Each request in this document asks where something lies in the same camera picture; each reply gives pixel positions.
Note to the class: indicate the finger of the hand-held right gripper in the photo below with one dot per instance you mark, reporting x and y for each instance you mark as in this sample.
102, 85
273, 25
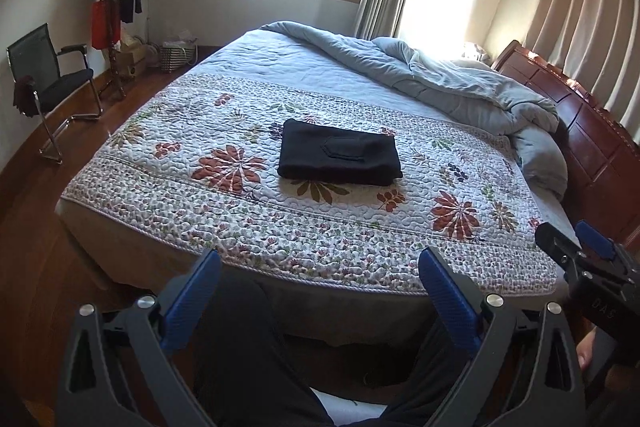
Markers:
555, 243
596, 239

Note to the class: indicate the cardboard box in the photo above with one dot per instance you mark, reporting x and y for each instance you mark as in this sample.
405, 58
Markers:
131, 62

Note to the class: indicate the wooden coat rack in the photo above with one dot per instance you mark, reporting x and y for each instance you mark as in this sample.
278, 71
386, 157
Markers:
114, 57

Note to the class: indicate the white cloth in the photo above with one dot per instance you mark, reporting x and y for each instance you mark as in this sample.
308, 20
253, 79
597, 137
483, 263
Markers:
345, 409

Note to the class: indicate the person's right leg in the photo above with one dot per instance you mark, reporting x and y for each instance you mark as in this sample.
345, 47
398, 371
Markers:
430, 387

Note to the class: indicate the person's leg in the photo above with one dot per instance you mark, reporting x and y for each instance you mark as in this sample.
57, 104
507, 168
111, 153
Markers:
430, 387
250, 357

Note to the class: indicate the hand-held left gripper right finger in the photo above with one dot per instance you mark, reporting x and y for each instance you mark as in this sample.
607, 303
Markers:
447, 302

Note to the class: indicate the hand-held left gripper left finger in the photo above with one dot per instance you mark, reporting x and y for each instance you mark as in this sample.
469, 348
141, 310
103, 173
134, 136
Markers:
192, 302

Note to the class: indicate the red hanging bag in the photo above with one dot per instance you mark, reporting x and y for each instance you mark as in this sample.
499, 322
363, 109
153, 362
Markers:
104, 24

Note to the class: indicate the person's right hand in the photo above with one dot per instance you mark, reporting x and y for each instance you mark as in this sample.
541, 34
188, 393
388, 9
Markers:
586, 349

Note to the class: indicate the grey-blue comforter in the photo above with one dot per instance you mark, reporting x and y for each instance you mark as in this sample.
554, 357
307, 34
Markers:
450, 82

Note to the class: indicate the bed with floral quilt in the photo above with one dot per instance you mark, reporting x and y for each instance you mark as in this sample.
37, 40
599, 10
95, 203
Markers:
225, 127

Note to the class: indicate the beige pleated curtain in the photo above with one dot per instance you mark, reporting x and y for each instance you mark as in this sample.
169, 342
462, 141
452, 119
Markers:
575, 7

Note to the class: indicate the person's left leg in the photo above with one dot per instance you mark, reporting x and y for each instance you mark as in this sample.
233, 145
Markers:
250, 357

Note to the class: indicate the black mesh office chair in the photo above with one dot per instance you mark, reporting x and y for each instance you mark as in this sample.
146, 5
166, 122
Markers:
55, 82

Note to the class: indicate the black pants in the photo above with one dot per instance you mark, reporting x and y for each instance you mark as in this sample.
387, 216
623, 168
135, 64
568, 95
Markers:
340, 152

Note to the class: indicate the woven storage basket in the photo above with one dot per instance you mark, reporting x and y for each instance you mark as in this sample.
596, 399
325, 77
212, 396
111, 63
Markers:
177, 57

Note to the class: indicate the dark red cloth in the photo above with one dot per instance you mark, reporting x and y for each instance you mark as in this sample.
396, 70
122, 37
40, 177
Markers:
24, 94

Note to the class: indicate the red-brown wooden headboard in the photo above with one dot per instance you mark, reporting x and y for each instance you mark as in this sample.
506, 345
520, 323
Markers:
600, 147

